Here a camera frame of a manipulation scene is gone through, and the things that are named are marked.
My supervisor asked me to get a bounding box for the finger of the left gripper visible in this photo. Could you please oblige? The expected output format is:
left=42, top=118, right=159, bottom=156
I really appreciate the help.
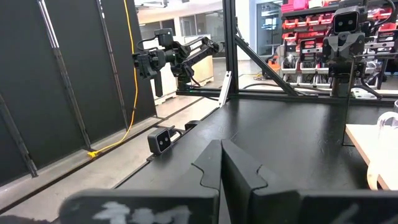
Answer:
left=330, top=59, right=348, bottom=78
left=347, top=59, right=367, bottom=78

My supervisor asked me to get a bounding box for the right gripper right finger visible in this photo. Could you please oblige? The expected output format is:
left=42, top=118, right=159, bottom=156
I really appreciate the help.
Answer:
left=221, top=139, right=398, bottom=224

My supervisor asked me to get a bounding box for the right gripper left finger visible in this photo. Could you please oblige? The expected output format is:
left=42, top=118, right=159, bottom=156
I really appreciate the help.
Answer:
left=58, top=139, right=222, bottom=224

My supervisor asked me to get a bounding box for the clear glass cup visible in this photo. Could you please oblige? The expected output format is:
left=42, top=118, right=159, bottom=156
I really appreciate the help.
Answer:
left=376, top=99, right=398, bottom=156

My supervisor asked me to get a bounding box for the red storage bin rack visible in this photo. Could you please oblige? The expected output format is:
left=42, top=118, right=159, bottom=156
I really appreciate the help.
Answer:
left=280, top=0, right=398, bottom=86

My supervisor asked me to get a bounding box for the wooden cutting board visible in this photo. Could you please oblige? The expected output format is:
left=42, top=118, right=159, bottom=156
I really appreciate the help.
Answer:
left=341, top=60, right=398, bottom=191

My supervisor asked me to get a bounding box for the light wooden crate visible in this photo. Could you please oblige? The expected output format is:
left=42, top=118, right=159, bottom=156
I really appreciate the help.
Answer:
left=151, top=55, right=215, bottom=106

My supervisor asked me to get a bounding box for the black partition panel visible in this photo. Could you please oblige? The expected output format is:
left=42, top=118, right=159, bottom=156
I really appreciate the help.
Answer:
left=0, top=0, right=157, bottom=187

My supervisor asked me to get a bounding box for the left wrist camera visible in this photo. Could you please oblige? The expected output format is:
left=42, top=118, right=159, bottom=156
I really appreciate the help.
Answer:
left=331, top=5, right=362, bottom=35

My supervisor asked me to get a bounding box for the black table-level camera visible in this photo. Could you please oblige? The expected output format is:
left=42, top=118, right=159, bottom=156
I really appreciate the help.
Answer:
left=146, top=126, right=173, bottom=156

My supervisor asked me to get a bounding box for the black aluminium table frame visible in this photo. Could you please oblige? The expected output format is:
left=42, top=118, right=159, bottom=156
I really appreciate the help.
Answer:
left=175, top=0, right=398, bottom=108

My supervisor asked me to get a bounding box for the white metal bracket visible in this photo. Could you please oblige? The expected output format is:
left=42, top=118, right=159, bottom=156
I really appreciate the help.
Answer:
left=217, top=70, right=233, bottom=108

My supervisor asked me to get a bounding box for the yellow cable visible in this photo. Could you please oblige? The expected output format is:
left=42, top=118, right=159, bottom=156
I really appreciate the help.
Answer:
left=86, top=0, right=139, bottom=158

